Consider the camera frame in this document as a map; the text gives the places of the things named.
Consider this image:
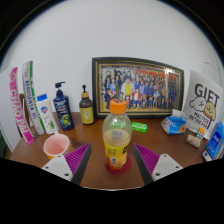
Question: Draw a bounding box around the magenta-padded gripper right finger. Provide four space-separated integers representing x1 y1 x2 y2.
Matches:
131 142 184 186

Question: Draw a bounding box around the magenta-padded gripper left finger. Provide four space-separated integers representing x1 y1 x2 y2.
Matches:
40 142 92 186

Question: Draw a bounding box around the orange-capped juice bottle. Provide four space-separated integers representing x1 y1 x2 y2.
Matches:
101 98 133 172

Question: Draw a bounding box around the pink ceramic mug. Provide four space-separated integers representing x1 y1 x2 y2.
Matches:
42 133 73 160

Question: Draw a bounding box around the small green pack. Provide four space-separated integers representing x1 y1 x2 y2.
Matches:
131 121 149 133

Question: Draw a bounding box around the blue tissue pack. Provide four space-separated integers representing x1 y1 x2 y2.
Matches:
160 109 188 136

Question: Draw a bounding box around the dark blue pump shampoo bottle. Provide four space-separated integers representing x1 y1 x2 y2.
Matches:
52 81 75 132

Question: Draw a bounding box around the amber pump bottle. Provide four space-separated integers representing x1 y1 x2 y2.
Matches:
78 84 96 126

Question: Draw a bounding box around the small beige snack pack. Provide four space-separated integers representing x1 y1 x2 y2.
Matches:
185 133 202 149

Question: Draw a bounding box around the white lotion bottle blue cap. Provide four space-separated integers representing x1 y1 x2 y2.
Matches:
35 93 60 135

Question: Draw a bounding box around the small orange and white box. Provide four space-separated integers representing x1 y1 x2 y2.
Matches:
195 126 207 141

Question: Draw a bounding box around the blue detergent bottle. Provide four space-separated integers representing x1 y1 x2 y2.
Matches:
205 114 224 160

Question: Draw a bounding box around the white and blue shuttlecock tube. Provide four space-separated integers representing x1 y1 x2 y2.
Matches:
21 60 46 136

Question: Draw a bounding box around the framed group photo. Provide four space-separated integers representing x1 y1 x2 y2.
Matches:
91 56 185 120

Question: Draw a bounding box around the pink shuttlecock tube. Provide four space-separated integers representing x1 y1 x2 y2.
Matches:
8 66 36 145

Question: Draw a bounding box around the white paper gift bag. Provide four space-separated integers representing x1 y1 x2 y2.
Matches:
181 61 224 140

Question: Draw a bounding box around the white flat panel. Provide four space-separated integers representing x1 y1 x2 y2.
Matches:
0 66 21 153

